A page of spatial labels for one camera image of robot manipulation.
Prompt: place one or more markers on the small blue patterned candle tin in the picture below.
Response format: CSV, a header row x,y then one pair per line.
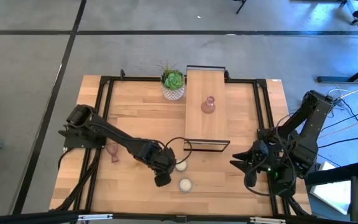
x,y
182,166

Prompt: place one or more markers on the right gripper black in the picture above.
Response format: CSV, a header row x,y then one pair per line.
x,y
258,155

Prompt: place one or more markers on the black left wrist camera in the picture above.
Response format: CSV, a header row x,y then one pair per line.
x,y
163,180

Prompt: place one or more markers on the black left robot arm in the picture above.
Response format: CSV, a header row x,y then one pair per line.
x,y
117,133

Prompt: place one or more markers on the black chair leg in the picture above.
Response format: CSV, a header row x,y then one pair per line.
x,y
240,7

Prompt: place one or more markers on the succulent in white patterned pot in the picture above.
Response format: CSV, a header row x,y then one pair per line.
x,y
173,81

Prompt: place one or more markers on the black metal table frame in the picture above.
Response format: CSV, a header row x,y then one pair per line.
x,y
135,79

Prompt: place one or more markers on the white floor sheet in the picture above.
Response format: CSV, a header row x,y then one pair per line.
x,y
331,193

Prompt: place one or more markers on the wooden shelf with black frame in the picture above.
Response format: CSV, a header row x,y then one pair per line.
x,y
205,127

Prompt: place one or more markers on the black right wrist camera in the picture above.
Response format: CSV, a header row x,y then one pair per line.
x,y
250,180

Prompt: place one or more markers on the black desk leg frame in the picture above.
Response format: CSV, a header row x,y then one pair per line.
x,y
337,80

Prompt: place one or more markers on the black camera mount beam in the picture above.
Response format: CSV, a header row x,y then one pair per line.
x,y
179,218

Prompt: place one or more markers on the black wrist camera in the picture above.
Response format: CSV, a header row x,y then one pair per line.
x,y
163,180
250,180

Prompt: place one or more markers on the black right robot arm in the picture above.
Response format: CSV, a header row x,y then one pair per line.
x,y
306,133

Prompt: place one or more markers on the pink glass candlestick holder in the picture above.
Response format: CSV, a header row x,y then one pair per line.
x,y
112,151
208,105

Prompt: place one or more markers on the silver beam bracket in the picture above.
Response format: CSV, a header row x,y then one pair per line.
x,y
267,220
95,217

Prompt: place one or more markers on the large blue patterned candle tin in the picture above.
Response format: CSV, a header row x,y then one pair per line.
x,y
185,184

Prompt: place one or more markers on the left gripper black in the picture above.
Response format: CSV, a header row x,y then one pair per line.
x,y
154,155

